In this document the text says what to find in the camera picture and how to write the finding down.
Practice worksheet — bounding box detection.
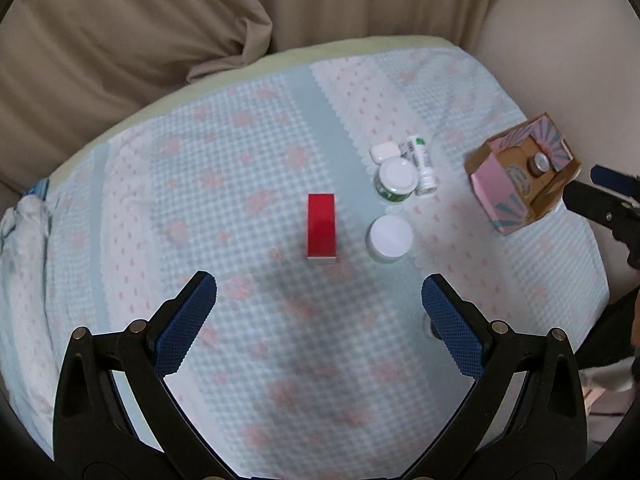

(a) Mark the green jar with white lid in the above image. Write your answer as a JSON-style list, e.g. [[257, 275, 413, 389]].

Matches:
[[373, 157, 419, 205]]

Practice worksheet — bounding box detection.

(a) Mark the clear jar with white lid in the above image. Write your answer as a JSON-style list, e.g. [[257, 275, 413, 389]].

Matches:
[[366, 215, 414, 264]]

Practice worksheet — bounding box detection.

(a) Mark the white bottle with green label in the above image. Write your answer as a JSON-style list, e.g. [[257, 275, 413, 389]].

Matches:
[[399, 135, 437, 196]]

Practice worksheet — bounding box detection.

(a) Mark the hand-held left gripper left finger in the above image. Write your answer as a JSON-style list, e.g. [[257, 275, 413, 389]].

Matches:
[[52, 271, 236, 480]]

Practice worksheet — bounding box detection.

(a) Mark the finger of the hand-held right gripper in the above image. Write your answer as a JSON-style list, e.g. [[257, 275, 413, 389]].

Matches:
[[590, 164, 640, 200], [564, 180, 640, 267]]

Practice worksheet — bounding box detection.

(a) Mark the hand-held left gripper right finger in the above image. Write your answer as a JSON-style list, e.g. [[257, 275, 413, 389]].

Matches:
[[400, 273, 589, 480]]

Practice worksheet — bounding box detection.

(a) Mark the red rectangular box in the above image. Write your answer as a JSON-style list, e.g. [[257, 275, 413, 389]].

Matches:
[[306, 193, 341, 264]]

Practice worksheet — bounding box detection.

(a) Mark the pink cardboard box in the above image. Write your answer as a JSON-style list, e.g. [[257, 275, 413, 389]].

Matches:
[[464, 114, 582, 237]]

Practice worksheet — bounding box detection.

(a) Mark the small white case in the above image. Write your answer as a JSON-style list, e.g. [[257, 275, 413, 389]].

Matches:
[[369, 143, 401, 165]]

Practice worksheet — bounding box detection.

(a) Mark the beige curtain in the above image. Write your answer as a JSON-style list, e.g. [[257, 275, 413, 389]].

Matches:
[[0, 0, 502, 201]]

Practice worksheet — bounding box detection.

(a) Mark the white cloth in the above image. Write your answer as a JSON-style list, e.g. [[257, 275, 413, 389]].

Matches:
[[581, 360, 637, 415]]

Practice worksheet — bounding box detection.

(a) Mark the light blue patterned blanket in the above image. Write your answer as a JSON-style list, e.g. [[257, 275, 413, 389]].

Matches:
[[0, 44, 612, 480]]

